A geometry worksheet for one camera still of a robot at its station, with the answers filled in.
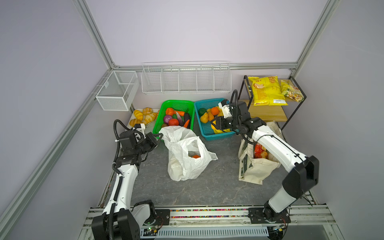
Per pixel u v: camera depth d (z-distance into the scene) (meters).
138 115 1.16
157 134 0.77
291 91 0.75
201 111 1.15
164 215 0.75
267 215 0.67
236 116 0.62
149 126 1.09
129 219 0.39
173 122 1.05
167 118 1.08
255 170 0.74
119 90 1.02
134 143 0.63
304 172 0.43
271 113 0.76
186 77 0.98
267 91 0.78
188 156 0.65
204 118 1.09
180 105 1.19
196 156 0.67
